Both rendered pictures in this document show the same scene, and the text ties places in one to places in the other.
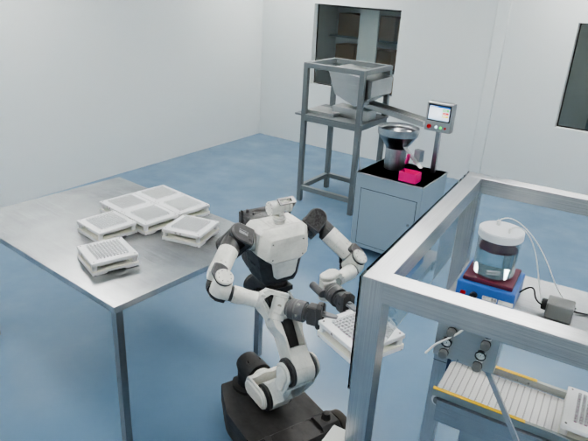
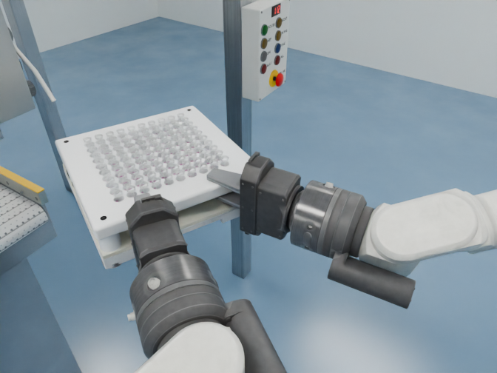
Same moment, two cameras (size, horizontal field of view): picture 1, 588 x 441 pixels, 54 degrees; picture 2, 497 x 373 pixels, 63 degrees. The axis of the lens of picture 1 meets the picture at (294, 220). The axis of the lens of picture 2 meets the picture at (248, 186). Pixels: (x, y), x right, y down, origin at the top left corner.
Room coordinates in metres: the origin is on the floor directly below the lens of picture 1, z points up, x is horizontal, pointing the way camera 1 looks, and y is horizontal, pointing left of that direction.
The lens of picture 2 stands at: (2.43, -0.12, 1.38)
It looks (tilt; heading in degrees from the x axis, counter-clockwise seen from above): 38 degrees down; 183
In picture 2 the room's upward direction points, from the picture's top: straight up
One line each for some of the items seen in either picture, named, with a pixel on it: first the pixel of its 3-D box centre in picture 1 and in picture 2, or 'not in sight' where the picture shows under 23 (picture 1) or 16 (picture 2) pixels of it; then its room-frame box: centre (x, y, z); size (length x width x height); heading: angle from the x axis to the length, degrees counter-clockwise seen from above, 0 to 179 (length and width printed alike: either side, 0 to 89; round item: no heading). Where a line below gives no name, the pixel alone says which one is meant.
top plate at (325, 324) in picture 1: (360, 329); (154, 159); (1.92, -0.29, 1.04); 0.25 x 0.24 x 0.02; 125
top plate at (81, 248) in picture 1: (107, 251); not in sight; (2.69, 0.97, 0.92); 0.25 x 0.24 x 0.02; 127
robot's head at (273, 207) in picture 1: (278, 209); not in sight; (2.43, 0.07, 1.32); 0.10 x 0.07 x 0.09; 125
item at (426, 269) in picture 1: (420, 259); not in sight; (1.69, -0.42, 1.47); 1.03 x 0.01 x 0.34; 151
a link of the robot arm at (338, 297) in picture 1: (342, 300); (164, 271); (2.13, -0.23, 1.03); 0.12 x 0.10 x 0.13; 27
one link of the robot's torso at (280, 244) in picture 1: (270, 243); not in sight; (2.49, 0.10, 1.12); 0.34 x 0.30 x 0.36; 125
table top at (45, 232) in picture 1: (117, 229); not in sight; (3.15, 1.06, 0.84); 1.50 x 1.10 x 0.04; 52
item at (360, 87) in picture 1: (355, 144); not in sight; (5.70, -0.59, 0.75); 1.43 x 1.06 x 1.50; 56
